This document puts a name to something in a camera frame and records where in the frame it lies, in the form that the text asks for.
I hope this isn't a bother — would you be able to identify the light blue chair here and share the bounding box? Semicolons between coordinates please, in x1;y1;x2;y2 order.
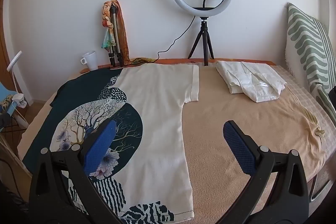
0;82;29;132

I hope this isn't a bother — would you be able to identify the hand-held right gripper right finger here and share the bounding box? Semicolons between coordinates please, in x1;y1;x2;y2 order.
222;120;310;224

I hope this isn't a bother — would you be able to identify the colourful orange scarf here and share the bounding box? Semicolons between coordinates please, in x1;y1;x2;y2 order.
100;0;153;65

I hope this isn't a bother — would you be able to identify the leopard print cloth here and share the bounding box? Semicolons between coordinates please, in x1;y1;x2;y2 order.
0;97;13;111

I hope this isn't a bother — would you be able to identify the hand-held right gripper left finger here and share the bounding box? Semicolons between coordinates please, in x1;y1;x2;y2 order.
29;120;124;224

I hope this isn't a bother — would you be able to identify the folded grey tripod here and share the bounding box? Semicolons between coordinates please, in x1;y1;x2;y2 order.
108;4;124;67

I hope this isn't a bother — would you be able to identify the white clip lamp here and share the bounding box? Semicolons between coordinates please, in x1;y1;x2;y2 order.
7;51;28;109

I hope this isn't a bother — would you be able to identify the folded white shirt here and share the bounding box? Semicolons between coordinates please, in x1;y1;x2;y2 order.
216;60;288;103

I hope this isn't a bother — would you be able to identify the cream and teal printed t-shirt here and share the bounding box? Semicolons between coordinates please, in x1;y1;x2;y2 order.
22;64;200;224

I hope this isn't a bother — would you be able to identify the orange bed ledge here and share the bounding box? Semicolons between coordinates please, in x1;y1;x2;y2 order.
80;57;276;73

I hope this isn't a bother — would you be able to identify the green striped pillow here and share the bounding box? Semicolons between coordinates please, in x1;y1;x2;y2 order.
285;3;336;125

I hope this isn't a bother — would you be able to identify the white mug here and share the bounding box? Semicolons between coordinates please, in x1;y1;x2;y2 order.
80;50;99;71

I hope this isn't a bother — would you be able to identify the black mini tripod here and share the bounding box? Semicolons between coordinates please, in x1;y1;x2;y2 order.
188;17;215;66

